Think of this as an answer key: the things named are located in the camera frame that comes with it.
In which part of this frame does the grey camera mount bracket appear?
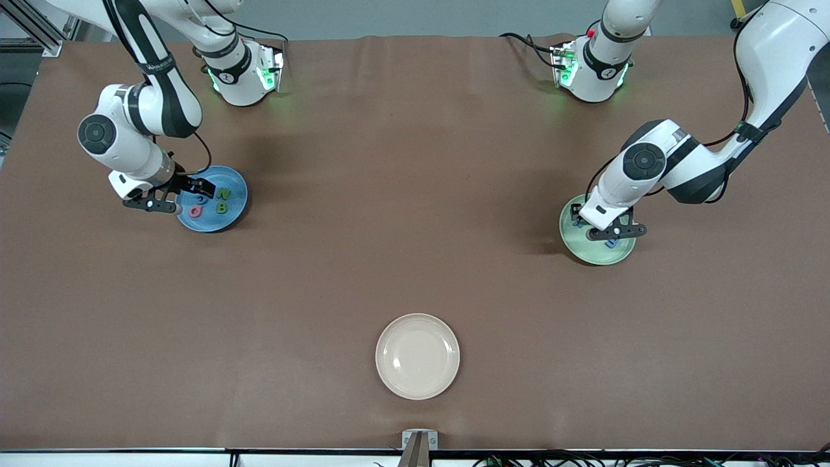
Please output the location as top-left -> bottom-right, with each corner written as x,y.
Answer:
401,429 -> 439,467

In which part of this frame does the black base cable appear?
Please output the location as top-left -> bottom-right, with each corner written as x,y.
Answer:
195,0 -> 289,69
498,31 -> 560,69

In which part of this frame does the green plate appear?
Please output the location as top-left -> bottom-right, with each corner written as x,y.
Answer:
559,193 -> 637,266

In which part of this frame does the white table edge rail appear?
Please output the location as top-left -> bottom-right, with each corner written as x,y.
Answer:
0,448 -> 830,467

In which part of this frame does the beige plate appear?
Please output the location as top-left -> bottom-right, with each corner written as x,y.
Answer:
375,313 -> 461,401

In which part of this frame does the blue plate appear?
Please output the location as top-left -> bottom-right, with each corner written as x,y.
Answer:
175,165 -> 249,233

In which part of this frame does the aluminium frame profile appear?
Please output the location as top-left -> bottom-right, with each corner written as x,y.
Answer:
0,0 -> 65,59

